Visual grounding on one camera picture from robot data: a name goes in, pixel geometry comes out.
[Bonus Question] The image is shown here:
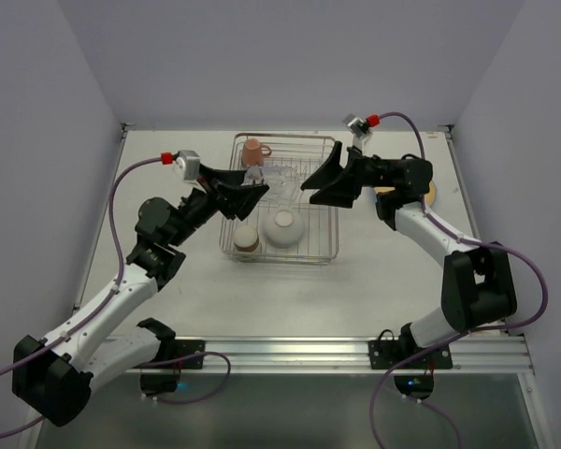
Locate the pink mug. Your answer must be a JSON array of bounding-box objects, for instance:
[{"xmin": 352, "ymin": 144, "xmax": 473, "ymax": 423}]
[{"xmin": 241, "ymin": 138, "xmax": 272, "ymax": 167}]

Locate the clear drinking glass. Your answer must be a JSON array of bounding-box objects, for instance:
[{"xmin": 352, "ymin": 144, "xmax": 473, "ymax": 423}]
[{"xmin": 243, "ymin": 166, "xmax": 303, "ymax": 205}]

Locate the yellow plate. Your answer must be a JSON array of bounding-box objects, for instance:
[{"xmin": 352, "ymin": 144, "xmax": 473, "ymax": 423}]
[{"xmin": 373, "ymin": 181, "xmax": 437, "ymax": 207}]

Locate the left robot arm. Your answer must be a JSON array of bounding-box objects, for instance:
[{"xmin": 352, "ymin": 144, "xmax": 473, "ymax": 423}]
[{"xmin": 11, "ymin": 166, "xmax": 269, "ymax": 427}]

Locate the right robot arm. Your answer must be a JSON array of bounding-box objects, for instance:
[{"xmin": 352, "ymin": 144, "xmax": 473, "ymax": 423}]
[{"xmin": 301, "ymin": 143, "xmax": 517, "ymax": 367}]

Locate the white and brown cup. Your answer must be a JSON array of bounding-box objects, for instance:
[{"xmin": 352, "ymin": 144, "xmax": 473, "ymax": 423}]
[{"xmin": 233, "ymin": 224, "xmax": 260, "ymax": 253}]

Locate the white bowl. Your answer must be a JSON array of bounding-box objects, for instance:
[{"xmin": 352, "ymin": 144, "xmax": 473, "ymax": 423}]
[{"xmin": 263, "ymin": 209, "xmax": 305, "ymax": 248}]

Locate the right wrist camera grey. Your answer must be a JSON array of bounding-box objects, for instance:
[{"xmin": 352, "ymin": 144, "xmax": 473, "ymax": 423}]
[{"xmin": 342, "ymin": 114, "xmax": 372, "ymax": 151}]

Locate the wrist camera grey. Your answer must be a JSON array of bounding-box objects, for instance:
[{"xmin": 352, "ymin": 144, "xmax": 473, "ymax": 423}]
[
  {"xmin": 342, "ymin": 114, "xmax": 372, "ymax": 151},
  {"xmin": 175, "ymin": 150, "xmax": 201, "ymax": 182}
]

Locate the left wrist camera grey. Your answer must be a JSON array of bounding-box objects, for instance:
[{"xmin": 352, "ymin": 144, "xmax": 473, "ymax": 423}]
[{"xmin": 175, "ymin": 150, "xmax": 201, "ymax": 182}]

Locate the metal wire dish rack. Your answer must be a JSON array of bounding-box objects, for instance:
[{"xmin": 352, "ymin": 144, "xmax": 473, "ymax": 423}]
[{"xmin": 219, "ymin": 132, "xmax": 338, "ymax": 265}]

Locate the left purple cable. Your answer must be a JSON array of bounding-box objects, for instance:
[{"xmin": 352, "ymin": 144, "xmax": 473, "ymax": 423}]
[{"xmin": 0, "ymin": 152, "xmax": 232, "ymax": 441}]

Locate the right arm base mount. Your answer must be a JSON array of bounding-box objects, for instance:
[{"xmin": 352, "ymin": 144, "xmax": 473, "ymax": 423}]
[{"xmin": 367, "ymin": 329, "xmax": 453, "ymax": 400}]

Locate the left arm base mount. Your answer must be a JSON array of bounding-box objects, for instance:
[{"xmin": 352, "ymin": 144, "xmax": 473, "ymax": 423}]
[{"xmin": 139, "ymin": 340, "xmax": 205, "ymax": 396}]

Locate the aluminium front rail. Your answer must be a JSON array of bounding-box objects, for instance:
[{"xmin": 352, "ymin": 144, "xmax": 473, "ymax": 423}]
[{"xmin": 41, "ymin": 334, "xmax": 534, "ymax": 375}]

